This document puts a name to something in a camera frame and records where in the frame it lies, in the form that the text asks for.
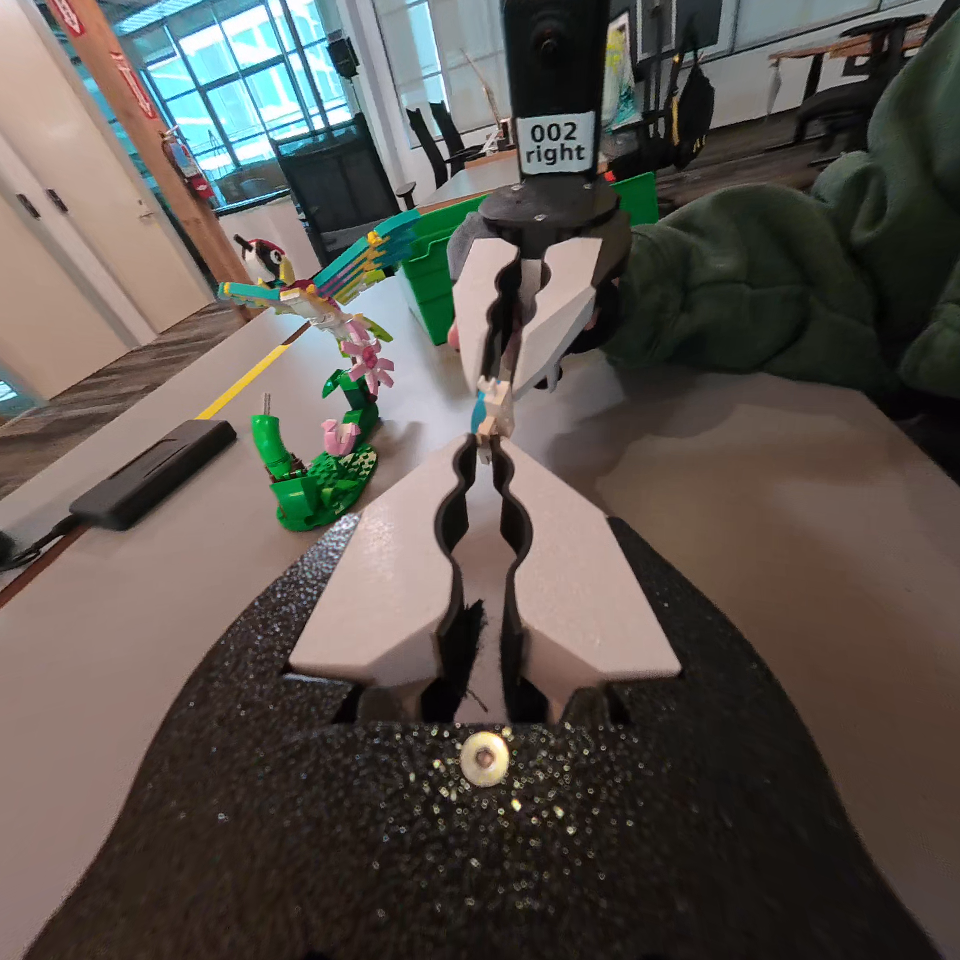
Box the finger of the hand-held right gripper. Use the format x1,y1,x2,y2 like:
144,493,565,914
508,237,607,405
452,237,524,395

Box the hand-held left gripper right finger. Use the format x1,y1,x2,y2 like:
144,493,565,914
491,437,684,723

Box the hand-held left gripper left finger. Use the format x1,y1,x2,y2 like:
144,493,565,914
287,437,489,721

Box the small white blue lego piece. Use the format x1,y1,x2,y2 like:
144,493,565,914
471,375,519,462

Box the person's right forearm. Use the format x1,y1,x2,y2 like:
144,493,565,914
600,168,960,399

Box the green lego plant with flowers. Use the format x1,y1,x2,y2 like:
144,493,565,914
251,318,396,534

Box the colourful lego bird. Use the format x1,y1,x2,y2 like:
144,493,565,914
217,210,421,335

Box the green plastic bin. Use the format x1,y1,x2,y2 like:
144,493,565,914
397,171,660,346

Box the green yellow painting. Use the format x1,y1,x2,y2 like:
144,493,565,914
603,15,646,132

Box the pale long table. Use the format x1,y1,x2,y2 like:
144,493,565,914
416,148,526,215

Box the black hanging bag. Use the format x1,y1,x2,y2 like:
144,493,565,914
671,52,717,170

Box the black mesh office chair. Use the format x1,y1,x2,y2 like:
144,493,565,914
271,112,418,265

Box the yellow tape strip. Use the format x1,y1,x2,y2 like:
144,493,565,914
195,343,291,421

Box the black power adapter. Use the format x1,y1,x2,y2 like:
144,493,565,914
69,418,238,532

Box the wooden desk with black legs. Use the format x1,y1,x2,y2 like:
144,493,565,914
768,15,935,102

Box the large window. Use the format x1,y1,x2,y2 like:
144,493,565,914
112,0,354,211

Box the red fire extinguisher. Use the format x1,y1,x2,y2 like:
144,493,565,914
161,127,216,200

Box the person's green jacket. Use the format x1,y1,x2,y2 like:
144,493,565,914
813,7,960,489

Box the black cable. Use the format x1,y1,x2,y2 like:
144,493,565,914
0,517,80,573

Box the wooden post with red signs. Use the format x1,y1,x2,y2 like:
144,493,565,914
45,0,249,324

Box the white door with lever handle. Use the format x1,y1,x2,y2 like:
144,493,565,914
15,0,215,335

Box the white door with black handles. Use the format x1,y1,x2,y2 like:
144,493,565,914
0,135,155,399

